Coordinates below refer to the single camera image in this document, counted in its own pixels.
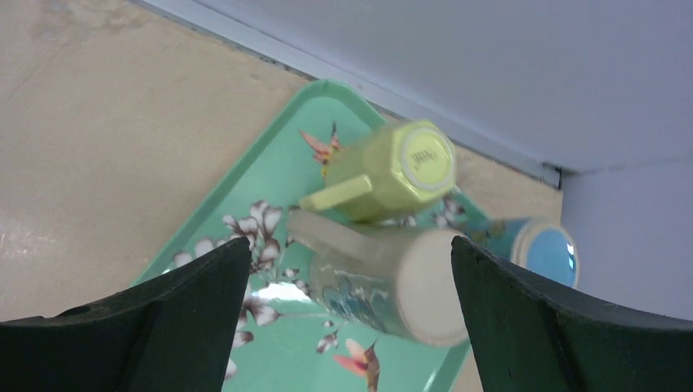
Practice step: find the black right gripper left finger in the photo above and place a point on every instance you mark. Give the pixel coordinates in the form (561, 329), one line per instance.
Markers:
(171, 333)

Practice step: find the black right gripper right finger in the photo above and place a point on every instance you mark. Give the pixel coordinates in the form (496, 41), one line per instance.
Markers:
(530, 333)

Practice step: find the beige dragon print mug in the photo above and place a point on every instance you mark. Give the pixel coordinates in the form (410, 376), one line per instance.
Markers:
(397, 280)

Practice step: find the blue mug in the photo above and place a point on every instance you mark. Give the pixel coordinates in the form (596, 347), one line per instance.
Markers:
(539, 245)

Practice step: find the lime green mug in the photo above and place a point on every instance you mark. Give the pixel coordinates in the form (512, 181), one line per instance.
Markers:
(396, 170)

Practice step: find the green floral tray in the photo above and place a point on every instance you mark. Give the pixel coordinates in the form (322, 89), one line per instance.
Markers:
(284, 340)

